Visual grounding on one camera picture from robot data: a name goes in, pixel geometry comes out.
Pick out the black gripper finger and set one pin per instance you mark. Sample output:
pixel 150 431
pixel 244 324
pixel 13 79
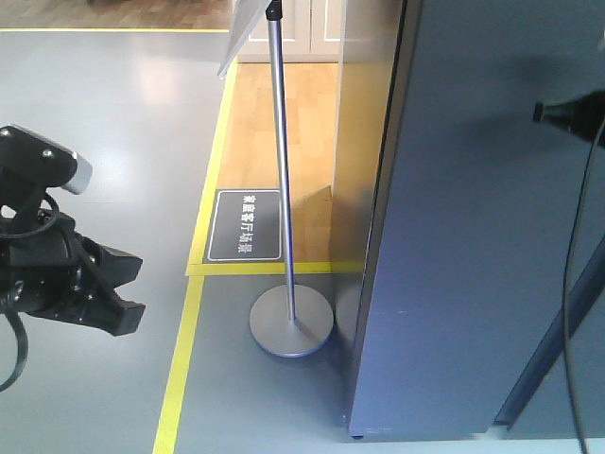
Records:
pixel 581 117

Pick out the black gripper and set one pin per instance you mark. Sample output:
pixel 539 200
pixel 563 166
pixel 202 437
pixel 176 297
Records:
pixel 43 273

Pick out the grey fridge door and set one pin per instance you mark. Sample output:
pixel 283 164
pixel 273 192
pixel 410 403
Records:
pixel 482 306

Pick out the dark floor sign sticker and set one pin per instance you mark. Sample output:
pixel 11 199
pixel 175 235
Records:
pixel 245 226

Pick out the yellow floor tape line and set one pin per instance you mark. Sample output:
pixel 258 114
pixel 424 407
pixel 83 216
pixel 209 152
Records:
pixel 146 109

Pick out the silver sign stand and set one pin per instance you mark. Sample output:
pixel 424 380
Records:
pixel 288 321

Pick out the white cabinet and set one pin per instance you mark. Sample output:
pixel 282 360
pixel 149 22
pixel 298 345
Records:
pixel 311 32

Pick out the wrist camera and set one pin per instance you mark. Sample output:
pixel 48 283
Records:
pixel 40 160

